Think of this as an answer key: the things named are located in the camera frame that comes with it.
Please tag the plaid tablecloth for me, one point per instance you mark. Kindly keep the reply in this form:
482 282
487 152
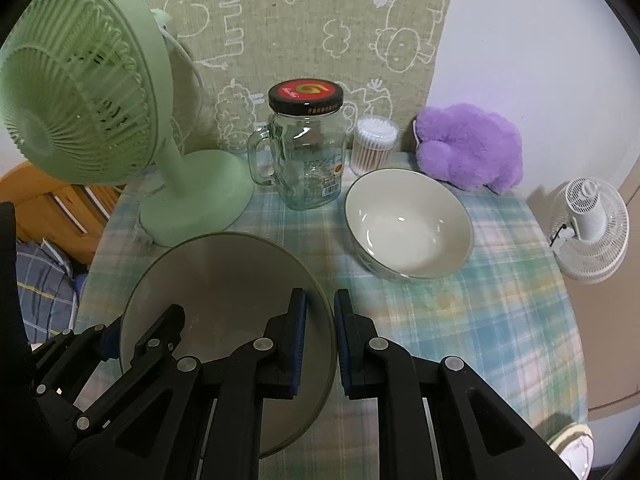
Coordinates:
506 313

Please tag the grey plaid pillow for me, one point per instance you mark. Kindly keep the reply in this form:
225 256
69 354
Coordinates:
46 290

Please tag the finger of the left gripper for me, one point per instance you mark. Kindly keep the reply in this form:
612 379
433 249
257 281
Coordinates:
87 396

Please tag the purple plush toy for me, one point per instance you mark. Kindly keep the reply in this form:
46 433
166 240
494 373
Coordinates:
468 148

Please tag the wooden bed headboard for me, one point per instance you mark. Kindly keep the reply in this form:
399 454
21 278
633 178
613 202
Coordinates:
71 216

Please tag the green desk fan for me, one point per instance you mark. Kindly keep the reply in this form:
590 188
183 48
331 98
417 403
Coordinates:
87 96

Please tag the green cartoon wall cloth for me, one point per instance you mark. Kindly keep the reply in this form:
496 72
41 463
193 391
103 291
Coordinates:
381 52

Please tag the glass jar with black lid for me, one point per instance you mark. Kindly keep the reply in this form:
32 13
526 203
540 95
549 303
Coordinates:
301 149

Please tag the large white green-rimmed bowl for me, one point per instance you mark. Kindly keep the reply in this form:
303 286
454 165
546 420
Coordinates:
406 226

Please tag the cotton swab container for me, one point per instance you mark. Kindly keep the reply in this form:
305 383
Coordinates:
374 139

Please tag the white small fan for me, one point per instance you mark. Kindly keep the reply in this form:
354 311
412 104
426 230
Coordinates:
589 230

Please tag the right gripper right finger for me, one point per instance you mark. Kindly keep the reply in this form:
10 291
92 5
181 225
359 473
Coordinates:
436 420

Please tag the green rimmed bowl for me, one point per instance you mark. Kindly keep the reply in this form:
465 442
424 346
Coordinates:
230 285

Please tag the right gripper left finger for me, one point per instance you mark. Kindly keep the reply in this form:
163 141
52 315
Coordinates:
224 402

